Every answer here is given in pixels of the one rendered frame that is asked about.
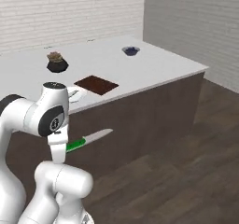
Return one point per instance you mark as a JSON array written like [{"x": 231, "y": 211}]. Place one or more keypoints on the dark blue bowl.
[{"x": 131, "y": 50}]

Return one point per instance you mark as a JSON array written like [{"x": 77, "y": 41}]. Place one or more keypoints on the dark brown cutting board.
[{"x": 96, "y": 85}]

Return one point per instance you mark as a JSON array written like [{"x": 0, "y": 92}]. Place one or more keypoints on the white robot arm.
[{"x": 18, "y": 118}]

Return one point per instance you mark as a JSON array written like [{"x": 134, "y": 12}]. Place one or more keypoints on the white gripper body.
[{"x": 58, "y": 153}]

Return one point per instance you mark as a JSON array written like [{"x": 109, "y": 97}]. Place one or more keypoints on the white plate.
[{"x": 77, "y": 97}]

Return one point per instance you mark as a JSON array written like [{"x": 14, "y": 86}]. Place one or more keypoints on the brown kitchen island cabinet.
[{"x": 143, "y": 125}]

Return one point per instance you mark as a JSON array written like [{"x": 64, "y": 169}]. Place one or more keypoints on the plant in black pot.
[{"x": 57, "y": 64}]

